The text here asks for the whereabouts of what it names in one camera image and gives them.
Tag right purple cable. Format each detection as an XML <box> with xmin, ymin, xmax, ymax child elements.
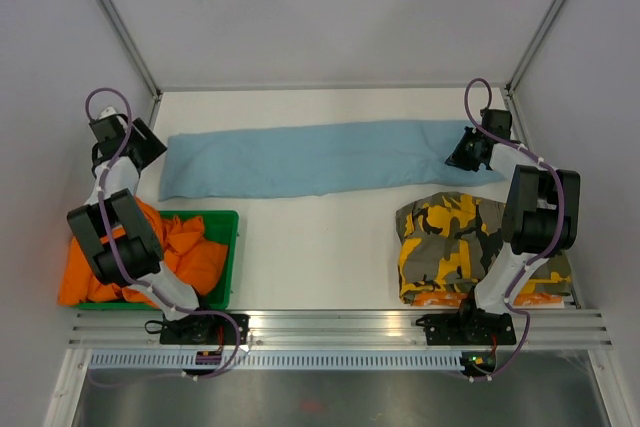
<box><xmin>463</xmin><ymin>77</ymin><xmax>569</xmax><ymax>383</ymax></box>

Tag orange patterned folded trousers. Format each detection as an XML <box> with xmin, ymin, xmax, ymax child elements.
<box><xmin>411</xmin><ymin>292</ymin><xmax>564</xmax><ymax>308</ymax></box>

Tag camouflage folded trousers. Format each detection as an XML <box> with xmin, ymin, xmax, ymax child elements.
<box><xmin>396</xmin><ymin>191</ymin><xmax>574</xmax><ymax>305</ymax></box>

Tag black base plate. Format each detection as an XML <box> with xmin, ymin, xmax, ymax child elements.
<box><xmin>416</xmin><ymin>312</ymin><xmax>517</xmax><ymax>346</ymax></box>
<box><xmin>144</xmin><ymin>314</ymin><xmax>250</xmax><ymax>345</ymax></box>

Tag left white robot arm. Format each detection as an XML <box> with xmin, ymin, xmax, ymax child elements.
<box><xmin>67</xmin><ymin>107</ymin><xmax>218</xmax><ymax>344</ymax></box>

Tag aluminium mounting rail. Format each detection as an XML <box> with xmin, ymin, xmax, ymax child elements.
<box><xmin>68</xmin><ymin>309</ymin><xmax>612</xmax><ymax>350</ymax></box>

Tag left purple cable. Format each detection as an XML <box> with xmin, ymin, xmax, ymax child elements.
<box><xmin>83</xmin><ymin>87</ymin><xmax>242</xmax><ymax>389</ymax></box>

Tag light blue trousers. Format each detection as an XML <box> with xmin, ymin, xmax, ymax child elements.
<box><xmin>159</xmin><ymin>120</ymin><xmax>503</xmax><ymax>201</ymax></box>

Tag green plastic bin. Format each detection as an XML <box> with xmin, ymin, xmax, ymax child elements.
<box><xmin>58</xmin><ymin>205</ymin><xmax>239</xmax><ymax>311</ymax></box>

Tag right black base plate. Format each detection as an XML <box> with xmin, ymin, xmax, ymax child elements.
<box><xmin>416</xmin><ymin>312</ymin><xmax>517</xmax><ymax>346</ymax></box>

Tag slotted white cable duct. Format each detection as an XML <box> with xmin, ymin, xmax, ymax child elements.
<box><xmin>89</xmin><ymin>349</ymin><xmax>463</xmax><ymax>372</ymax></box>

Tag purple cable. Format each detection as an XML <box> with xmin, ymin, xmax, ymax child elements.
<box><xmin>83</xmin><ymin>87</ymin><xmax>242</xmax><ymax>389</ymax></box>
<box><xmin>463</xmin><ymin>77</ymin><xmax>569</xmax><ymax>383</ymax></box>

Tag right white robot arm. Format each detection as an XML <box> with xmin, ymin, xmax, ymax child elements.
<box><xmin>446</xmin><ymin>108</ymin><xmax>581</xmax><ymax>343</ymax></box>

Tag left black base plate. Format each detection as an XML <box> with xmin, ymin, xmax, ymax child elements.
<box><xmin>144</xmin><ymin>314</ymin><xmax>250</xmax><ymax>345</ymax></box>

